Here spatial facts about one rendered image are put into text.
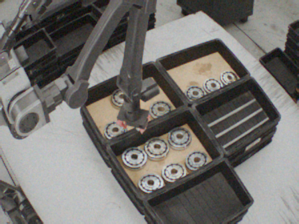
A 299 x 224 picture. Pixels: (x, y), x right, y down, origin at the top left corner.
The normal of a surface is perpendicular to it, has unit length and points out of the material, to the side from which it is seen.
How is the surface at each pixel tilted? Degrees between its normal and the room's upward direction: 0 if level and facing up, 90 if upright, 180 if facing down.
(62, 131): 0
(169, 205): 0
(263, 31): 0
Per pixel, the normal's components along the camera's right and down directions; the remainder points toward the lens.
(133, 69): 0.55, 0.49
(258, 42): 0.00, -0.59
